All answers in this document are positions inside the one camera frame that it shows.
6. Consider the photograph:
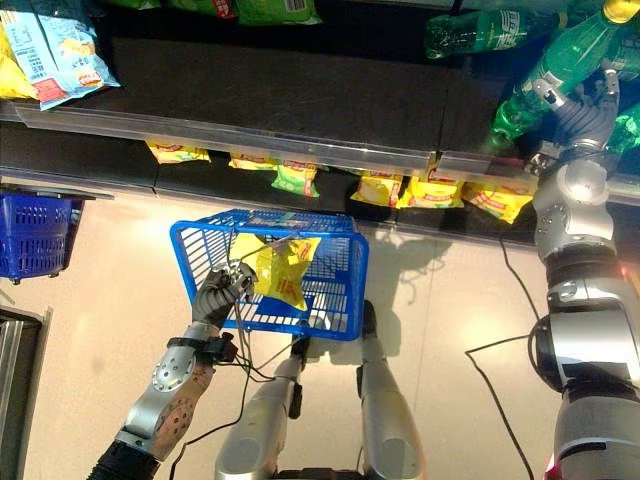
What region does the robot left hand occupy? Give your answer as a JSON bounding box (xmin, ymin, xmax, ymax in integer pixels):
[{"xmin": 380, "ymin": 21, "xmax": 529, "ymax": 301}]
[{"xmin": 191, "ymin": 263, "xmax": 260, "ymax": 332}]

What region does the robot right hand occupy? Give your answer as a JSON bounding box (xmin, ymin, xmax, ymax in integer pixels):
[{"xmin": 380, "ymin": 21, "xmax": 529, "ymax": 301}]
[{"xmin": 528, "ymin": 68, "xmax": 622, "ymax": 154}]

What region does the green plastic soda bottle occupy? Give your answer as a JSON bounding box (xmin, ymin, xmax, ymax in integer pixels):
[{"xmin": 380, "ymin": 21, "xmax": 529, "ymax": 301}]
[
  {"xmin": 612, "ymin": 27, "xmax": 640, "ymax": 84},
  {"xmin": 491, "ymin": 0, "xmax": 637, "ymax": 147},
  {"xmin": 605, "ymin": 101, "xmax": 640, "ymax": 162},
  {"xmin": 424, "ymin": 8, "xmax": 562, "ymax": 61}
]

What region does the blue plastic shopping basket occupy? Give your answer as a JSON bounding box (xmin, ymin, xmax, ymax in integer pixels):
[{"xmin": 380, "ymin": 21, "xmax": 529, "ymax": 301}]
[
  {"xmin": 0, "ymin": 191, "xmax": 86, "ymax": 282},
  {"xmin": 169, "ymin": 208, "xmax": 371, "ymax": 343}
]

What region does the yellow chip bag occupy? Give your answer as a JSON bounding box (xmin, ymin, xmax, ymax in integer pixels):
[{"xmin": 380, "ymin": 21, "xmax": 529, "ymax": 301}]
[
  {"xmin": 228, "ymin": 152, "xmax": 279, "ymax": 172},
  {"xmin": 231, "ymin": 232, "xmax": 323, "ymax": 313},
  {"xmin": 349, "ymin": 169, "xmax": 404, "ymax": 209},
  {"xmin": 0, "ymin": 19, "xmax": 40, "ymax": 101},
  {"xmin": 145, "ymin": 140, "xmax": 212, "ymax": 166},
  {"xmin": 461, "ymin": 179, "xmax": 535, "ymax": 225},
  {"xmin": 396, "ymin": 168, "xmax": 467, "ymax": 211}
]

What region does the robot left leg silver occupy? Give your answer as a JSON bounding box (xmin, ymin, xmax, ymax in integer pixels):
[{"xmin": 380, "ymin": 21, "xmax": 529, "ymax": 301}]
[{"xmin": 214, "ymin": 337, "xmax": 307, "ymax": 480}]

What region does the robot leg silver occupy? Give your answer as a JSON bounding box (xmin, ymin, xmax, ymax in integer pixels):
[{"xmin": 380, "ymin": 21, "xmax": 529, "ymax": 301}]
[
  {"xmin": 214, "ymin": 337, "xmax": 307, "ymax": 480},
  {"xmin": 355, "ymin": 299, "xmax": 427, "ymax": 480}
]

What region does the green chip bag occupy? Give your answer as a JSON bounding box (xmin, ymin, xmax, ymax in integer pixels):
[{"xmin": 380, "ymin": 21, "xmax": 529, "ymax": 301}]
[
  {"xmin": 167, "ymin": 0, "xmax": 238, "ymax": 21},
  {"xmin": 270, "ymin": 159, "xmax": 322, "ymax": 199},
  {"xmin": 233, "ymin": 0, "xmax": 323, "ymax": 27}
]

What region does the robot right leg silver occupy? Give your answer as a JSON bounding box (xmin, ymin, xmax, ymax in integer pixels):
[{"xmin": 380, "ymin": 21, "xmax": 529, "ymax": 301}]
[{"xmin": 355, "ymin": 299, "xmax": 427, "ymax": 480}]

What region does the grey metal rack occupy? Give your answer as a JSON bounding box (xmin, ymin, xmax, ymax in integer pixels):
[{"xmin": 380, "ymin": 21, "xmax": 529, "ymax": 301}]
[{"xmin": 0, "ymin": 304, "xmax": 54, "ymax": 480}]

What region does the black store shelf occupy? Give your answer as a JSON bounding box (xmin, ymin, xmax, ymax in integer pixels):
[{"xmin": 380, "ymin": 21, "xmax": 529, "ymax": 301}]
[{"xmin": 0, "ymin": 0, "xmax": 640, "ymax": 246}]

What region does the light blue chip bag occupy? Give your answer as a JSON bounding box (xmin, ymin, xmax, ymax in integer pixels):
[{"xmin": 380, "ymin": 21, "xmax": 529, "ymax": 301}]
[{"xmin": 8, "ymin": 8, "xmax": 122, "ymax": 112}]

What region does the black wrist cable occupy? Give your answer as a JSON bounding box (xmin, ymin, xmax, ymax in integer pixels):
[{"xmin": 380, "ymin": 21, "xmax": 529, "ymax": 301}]
[{"xmin": 168, "ymin": 327, "xmax": 301, "ymax": 480}]

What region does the black floor cable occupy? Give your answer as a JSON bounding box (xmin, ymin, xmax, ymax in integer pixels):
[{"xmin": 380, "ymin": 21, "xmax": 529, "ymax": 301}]
[{"xmin": 464, "ymin": 234, "xmax": 547, "ymax": 480}]

